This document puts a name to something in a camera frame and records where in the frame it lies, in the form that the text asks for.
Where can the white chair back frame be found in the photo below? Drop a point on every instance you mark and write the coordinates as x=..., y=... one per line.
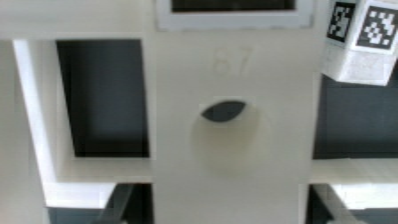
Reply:
x=170, y=95

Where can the white U-shaped obstacle fence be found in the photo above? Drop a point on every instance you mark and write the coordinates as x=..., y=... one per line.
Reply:
x=356, y=180

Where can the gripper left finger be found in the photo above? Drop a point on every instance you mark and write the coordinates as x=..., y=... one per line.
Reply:
x=129, y=209

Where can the white chair leg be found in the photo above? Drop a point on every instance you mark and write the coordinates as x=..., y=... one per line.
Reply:
x=361, y=47

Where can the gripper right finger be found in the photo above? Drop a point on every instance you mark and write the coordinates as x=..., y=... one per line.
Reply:
x=328, y=211

